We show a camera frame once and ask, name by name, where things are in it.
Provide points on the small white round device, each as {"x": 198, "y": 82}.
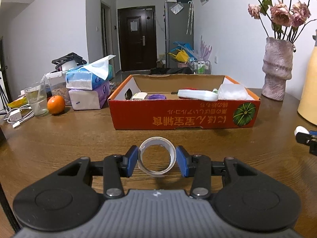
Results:
{"x": 300, "y": 129}

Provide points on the metal trolley rack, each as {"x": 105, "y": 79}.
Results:
{"x": 200, "y": 67}

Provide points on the white charger with cables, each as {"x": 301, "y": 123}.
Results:
{"x": 17, "y": 116}

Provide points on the black bag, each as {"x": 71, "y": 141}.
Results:
{"x": 171, "y": 71}

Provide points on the dark entrance door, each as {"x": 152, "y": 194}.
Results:
{"x": 137, "y": 38}

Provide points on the white plastic container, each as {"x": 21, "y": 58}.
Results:
{"x": 232, "y": 92}

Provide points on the white tape roll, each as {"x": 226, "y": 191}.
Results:
{"x": 156, "y": 156}

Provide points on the grey refrigerator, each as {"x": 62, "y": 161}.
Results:
{"x": 175, "y": 30}

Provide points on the blue tissue pack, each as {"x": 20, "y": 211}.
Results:
{"x": 90, "y": 76}

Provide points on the dried pink roses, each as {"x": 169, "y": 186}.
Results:
{"x": 288, "y": 18}

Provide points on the black device on container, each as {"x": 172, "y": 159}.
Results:
{"x": 69, "y": 61}

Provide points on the glass cup with straw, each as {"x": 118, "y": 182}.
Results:
{"x": 37, "y": 98}

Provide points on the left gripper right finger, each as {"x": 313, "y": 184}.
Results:
{"x": 198, "y": 167}

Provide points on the clear food container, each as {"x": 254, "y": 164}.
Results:
{"x": 57, "y": 83}

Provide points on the orange fruit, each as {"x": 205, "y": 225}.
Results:
{"x": 56, "y": 105}

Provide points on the white plug adapter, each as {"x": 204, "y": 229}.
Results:
{"x": 139, "y": 96}

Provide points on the red lint brush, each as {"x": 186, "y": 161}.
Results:
{"x": 202, "y": 95}

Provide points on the purple tissue pack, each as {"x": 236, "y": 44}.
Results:
{"x": 90, "y": 99}

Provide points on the camera tripod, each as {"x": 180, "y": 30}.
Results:
{"x": 5, "y": 92}

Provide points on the pink ceramic vase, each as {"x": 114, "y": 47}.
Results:
{"x": 277, "y": 66}

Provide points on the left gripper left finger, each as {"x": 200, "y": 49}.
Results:
{"x": 114, "y": 168}

